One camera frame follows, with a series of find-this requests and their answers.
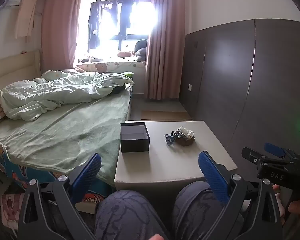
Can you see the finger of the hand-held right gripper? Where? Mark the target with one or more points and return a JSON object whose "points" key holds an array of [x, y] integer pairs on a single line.
{"points": [[255, 158], [275, 149]]}

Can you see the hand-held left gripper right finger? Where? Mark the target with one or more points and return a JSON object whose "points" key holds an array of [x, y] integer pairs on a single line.
{"points": [[212, 177]]}

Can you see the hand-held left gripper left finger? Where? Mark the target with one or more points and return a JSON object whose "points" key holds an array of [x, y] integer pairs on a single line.
{"points": [[90, 170]]}

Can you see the black jewelry box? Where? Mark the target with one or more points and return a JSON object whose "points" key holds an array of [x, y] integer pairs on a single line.
{"points": [[133, 143]]}

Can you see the white flower scrunchie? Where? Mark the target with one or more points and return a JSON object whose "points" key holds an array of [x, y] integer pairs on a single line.
{"points": [[187, 131]]}

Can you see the person's right hand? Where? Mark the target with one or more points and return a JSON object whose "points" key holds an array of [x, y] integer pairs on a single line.
{"points": [[296, 207]]}

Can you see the white leather side table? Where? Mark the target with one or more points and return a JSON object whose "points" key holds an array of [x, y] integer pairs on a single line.
{"points": [[170, 162]]}

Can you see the person's left leg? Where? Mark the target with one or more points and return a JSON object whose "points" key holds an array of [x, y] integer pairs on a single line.
{"points": [[130, 217]]}

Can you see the flat cardboard sheet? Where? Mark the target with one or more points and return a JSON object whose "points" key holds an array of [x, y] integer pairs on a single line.
{"points": [[165, 115]]}

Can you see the cartoon print bed sheet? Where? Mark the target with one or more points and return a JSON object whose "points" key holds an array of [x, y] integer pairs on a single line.
{"points": [[5, 162]]}

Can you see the black cloth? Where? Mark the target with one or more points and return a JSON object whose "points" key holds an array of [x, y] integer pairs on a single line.
{"points": [[118, 89]]}

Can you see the light green duvet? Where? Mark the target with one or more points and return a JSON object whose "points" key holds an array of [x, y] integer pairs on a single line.
{"points": [[52, 92]]}

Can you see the pink cartoon mat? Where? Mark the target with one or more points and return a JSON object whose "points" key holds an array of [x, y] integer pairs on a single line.
{"points": [[11, 205]]}

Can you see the printed window seat cushion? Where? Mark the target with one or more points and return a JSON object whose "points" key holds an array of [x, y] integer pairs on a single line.
{"points": [[110, 66]]}

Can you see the pink plush toy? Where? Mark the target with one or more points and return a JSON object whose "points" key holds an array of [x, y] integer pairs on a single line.
{"points": [[125, 53]]}

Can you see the beige headboard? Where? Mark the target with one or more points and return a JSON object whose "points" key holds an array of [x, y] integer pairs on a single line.
{"points": [[12, 67]]}

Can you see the dark cushion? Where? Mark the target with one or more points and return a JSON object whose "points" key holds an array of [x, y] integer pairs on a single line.
{"points": [[141, 48]]}

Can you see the window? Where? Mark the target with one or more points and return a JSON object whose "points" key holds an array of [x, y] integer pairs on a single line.
{"points": [[110, 30]]}

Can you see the pink curtain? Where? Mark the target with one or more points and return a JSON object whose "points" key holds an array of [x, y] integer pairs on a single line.
{"points": [[60, 30], [165, 42]]}

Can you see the dark hanging garment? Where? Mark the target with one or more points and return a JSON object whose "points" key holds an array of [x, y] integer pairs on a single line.
{"points": [[94, 22], [126, 15]]}

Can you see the beige hanging cloth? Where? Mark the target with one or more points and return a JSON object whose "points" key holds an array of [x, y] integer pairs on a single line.
{"points": [[26, 17]]}

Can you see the wall socket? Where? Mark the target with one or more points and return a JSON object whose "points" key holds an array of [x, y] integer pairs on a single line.
{"points": [[191, 87]]}

